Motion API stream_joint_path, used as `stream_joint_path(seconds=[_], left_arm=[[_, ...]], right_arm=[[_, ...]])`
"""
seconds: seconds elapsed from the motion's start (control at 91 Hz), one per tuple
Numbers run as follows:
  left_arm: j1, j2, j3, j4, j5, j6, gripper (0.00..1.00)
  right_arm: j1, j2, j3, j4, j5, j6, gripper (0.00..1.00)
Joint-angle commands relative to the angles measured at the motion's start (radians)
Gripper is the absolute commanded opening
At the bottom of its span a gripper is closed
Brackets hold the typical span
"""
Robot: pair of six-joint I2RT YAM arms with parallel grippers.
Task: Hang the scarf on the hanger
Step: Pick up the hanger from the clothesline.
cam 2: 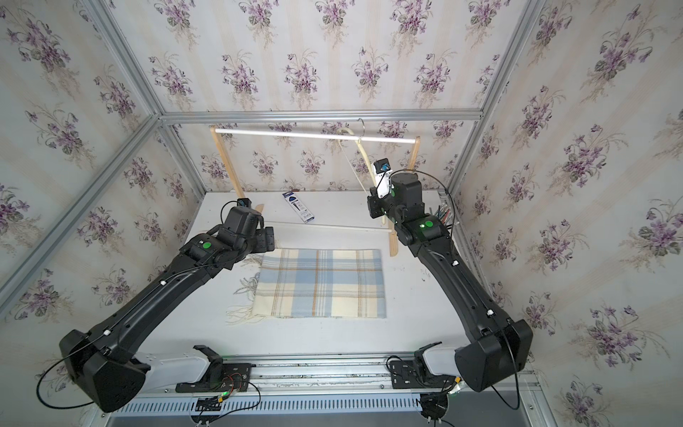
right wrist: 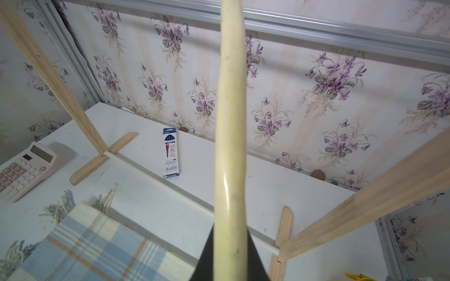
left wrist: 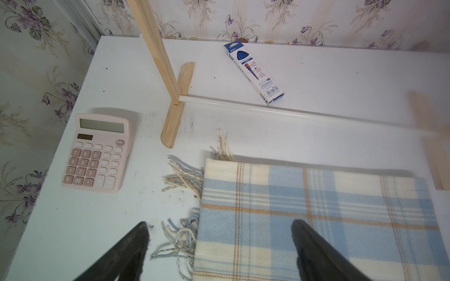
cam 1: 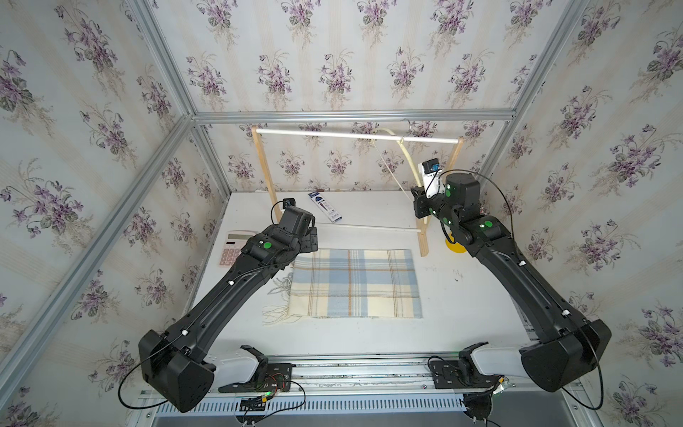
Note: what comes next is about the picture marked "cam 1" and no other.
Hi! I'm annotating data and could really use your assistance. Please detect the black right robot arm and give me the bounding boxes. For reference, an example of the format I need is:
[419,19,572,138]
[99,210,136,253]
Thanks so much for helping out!
[411,170,612,392]

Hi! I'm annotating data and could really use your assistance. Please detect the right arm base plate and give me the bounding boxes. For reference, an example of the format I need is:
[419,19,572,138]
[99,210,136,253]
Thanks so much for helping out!
[427,356,502,390]

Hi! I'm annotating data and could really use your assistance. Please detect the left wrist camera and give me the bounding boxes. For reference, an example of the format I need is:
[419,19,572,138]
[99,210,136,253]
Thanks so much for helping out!
[282,197,296,209]

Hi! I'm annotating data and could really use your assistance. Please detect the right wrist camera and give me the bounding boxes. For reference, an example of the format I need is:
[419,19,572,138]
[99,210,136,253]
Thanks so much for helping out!
[420,158,442,199]

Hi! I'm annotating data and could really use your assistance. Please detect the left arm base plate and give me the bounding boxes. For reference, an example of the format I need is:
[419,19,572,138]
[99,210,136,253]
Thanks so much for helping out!
[218,363,295,393]

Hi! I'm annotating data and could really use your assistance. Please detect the wooden clothes rack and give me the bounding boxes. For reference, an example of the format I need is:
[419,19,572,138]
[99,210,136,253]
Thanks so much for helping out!
[251,126,463,258]

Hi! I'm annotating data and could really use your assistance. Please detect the yellow pen cup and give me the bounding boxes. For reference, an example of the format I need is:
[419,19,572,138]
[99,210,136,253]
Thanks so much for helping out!
[446,238,467,254]

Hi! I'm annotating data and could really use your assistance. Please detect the cream wooden clothes hanger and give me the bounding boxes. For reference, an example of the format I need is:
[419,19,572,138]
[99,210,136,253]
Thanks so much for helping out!
[372,127,423,199]

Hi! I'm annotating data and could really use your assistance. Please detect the pink calculator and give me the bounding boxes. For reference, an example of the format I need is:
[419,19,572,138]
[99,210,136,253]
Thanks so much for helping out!
[218,231,255,269]

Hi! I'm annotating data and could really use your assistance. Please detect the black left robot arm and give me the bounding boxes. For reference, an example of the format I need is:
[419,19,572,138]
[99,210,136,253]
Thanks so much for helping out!
[138,206,318,413]

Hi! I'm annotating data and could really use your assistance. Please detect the blue white flat package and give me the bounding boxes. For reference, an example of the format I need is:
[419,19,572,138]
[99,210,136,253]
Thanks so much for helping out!
[309,191,343,223]

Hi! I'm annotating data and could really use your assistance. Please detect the plaid blue cream scarf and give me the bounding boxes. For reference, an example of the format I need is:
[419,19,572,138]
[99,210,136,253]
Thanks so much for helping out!
[263,249,423,325]

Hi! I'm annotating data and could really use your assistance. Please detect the small circuit board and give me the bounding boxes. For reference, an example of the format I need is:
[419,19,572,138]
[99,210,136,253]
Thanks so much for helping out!
[238,397,268,412]

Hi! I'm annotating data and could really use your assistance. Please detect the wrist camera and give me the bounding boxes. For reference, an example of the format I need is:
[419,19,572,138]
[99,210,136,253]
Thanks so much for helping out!
[282,197,296,209]
[420,158,442,199]

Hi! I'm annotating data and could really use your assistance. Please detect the aluminium rail base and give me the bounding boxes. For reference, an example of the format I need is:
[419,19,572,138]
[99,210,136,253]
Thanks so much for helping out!
[132,351,583,417]

